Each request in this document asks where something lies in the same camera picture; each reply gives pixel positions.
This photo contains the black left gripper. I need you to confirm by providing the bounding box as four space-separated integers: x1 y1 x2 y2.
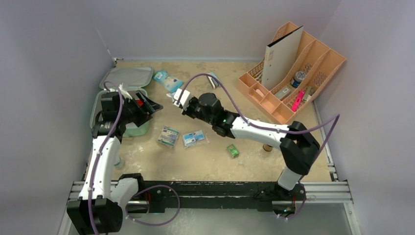
118 91 161 127

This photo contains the white gauze dressing packet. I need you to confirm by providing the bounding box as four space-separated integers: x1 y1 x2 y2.
166 93 175 101

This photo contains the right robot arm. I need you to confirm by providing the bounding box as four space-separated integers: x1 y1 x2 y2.
173 89 320 199

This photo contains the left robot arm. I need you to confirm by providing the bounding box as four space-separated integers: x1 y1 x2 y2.
67 92 163 235

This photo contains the green small medicine box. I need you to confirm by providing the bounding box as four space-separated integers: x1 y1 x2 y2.
227 144 240 158

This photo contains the clear zip bag of pads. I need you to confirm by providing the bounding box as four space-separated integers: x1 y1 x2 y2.
182 129 210 148

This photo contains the blue white wipes packet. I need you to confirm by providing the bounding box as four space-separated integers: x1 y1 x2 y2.
152 70 184 93

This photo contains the mint green storage case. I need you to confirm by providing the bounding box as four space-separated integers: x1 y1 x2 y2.
89 66 154 138

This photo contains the green white mask packet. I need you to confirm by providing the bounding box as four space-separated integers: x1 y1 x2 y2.
157 126 180 147

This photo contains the pink eraser in organizer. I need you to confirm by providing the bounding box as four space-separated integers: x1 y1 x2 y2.
255 89 265 100

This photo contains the brown bottle orange cap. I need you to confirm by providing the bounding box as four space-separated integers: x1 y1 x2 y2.
263 144 273 152

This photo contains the grey box in organizer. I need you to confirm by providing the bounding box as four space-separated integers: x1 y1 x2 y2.
275 86 292 100

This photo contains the pink marker in organizer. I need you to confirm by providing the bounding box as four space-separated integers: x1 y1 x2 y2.
291 90 305 112

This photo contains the white folder in organizer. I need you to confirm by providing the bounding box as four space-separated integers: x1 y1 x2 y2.
261 25 303 90

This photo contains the pink desk organizer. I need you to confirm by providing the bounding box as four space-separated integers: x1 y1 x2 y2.
237 22 346 124

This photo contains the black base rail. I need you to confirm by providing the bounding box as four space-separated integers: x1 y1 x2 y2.
132 181 305 214

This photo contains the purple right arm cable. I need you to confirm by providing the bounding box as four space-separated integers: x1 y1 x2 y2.
176 73 341 221

